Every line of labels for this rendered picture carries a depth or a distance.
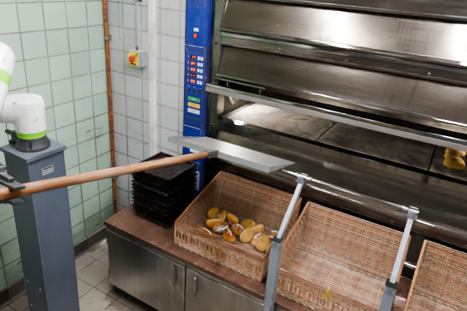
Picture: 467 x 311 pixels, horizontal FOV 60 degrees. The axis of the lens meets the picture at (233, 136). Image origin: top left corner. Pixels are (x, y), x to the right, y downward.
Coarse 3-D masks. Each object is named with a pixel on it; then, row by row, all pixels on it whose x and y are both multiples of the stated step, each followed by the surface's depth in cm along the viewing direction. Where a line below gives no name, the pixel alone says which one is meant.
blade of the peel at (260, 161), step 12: (180, 144) 196; (192, 144) 193; (204, 144) 208; (216, 144) 214; (228, 144) 220; (228, 156) 184; (240, 156) 197; (252, 156) 202; (264, 156) 208; (264, 168) 177; (276, 168) 183
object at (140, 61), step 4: (128, 52) 256; (132, 52) 255; (136, 52) 253; (140, 52) 254; (144, 52) 256; (128, 56) 258; (140, 56) 255; (144, 56) 257; (128, 60) 259; (136, 60) 255; (140, 60) 256; (144, 60) 258; (128, 64) 259; (132, 64) 258; (136, 64) 256; (140, 64) 256; (144, 64) 259
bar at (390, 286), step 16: (304, 176) 185; (352, 192) 174; (288, 208) 182; (400, 208) 166; (416, 208) 165; (272, 240) 175; (272, 256) 178; (400, 256) 159; (272, 272) 181; (272, 288) 184; (384, 288) 155; (272, 304) 188; (384, 304) 157
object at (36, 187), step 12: (180, 156) 161; (192, 156) 168; (204, 156) 176; (120, 168) 131; (132, 168) 135; (144, 168) 140; (48, 180) 107; (60, 180) 110; (72, 180) 113; (84, 180) 117; (0, 192) 95; (12, 192) 97; (24, 192) 100; (36, 192) 104
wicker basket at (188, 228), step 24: (216, 192) 256; (240, 192) 248; (264, 192) 241; (192, 216) 236; (240, 216) 249; (264, 216) 242; (192, 240) 219; (216, 240) 210; (240, 264) 213; (264, 264) 201
